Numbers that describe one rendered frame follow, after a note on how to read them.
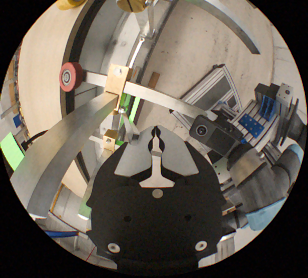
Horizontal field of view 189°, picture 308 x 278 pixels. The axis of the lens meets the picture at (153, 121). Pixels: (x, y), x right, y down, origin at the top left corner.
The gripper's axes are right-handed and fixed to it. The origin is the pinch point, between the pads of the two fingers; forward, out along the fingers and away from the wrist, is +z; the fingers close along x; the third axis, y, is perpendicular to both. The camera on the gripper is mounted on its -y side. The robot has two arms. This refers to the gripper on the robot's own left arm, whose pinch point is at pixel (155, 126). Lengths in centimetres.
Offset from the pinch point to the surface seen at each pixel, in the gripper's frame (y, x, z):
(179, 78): -5, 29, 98
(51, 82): -10.8, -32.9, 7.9
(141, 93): -2.3, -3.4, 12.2
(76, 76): -9.1, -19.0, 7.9
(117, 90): -3.6, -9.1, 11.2
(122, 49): -21.5, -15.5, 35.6
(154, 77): -6, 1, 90
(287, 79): -74, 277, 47
